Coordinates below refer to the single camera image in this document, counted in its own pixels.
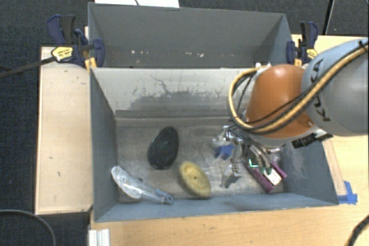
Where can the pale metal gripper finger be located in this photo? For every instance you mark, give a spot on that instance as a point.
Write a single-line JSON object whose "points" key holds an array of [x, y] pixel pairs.
{"points": [[225, 180], [236, 175]]}

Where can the small blue angular piece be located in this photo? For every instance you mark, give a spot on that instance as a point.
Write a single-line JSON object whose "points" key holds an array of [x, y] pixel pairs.
{"points": [[225, 151]]}

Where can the yellow round disc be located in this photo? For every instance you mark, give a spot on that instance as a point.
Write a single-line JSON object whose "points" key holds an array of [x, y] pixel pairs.
{"points": [[194, 180]]}

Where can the purple and white box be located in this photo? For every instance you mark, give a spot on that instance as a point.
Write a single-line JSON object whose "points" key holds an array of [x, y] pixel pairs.
{"points": [[271, 180]]}

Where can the black oval brush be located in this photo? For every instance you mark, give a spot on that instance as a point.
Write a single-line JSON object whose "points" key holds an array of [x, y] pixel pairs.
{"points": [[163, 148]]}

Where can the grey metal bin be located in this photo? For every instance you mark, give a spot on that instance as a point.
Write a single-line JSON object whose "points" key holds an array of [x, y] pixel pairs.
{"points": [[184, 89]]}

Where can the pale wood flat board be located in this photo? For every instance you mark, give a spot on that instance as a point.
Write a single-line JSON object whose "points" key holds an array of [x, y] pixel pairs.
{"points": [[63, 135]]}

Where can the black cylinder on white bracket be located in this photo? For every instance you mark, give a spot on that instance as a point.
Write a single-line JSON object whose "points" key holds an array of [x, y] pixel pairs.
{"points": [[305, 141]]}

